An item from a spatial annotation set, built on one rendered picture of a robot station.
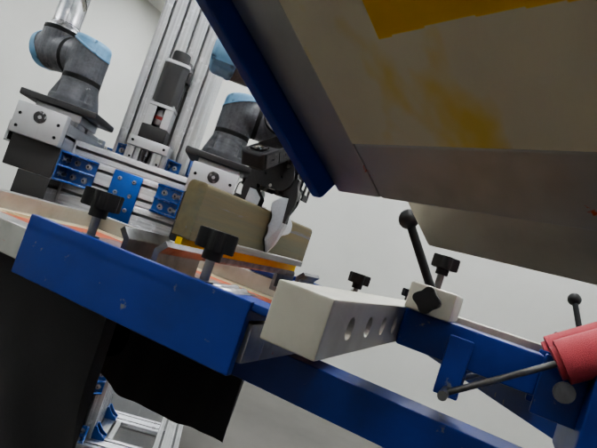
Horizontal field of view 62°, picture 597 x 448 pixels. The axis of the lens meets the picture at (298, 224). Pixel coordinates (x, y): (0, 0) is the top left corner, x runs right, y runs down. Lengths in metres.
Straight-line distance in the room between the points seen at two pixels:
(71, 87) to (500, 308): 3.70
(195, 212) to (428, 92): 0.46
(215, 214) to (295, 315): 0.30
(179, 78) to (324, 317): 1.45
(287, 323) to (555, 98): 0.27
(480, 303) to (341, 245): 1.33
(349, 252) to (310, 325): 4.34
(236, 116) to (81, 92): 0.47
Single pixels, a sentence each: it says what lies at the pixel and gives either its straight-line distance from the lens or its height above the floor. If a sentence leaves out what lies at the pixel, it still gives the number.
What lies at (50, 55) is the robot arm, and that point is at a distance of 1.81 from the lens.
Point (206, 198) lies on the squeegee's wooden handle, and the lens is 0.64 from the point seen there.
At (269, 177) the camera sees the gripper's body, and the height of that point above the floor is 1.16.
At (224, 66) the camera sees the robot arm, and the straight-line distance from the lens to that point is 0.93.
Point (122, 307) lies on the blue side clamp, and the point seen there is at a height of 0.96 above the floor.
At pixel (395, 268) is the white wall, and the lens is 4.60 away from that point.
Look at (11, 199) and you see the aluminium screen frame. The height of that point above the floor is 0.98.
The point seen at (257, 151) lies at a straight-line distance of 0.73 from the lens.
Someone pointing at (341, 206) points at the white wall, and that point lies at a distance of 4.81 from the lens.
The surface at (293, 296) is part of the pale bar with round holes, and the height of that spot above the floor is 1.03.
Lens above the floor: 1.07
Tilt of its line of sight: 3 degrees up
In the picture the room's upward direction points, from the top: 19 degrees clockwise
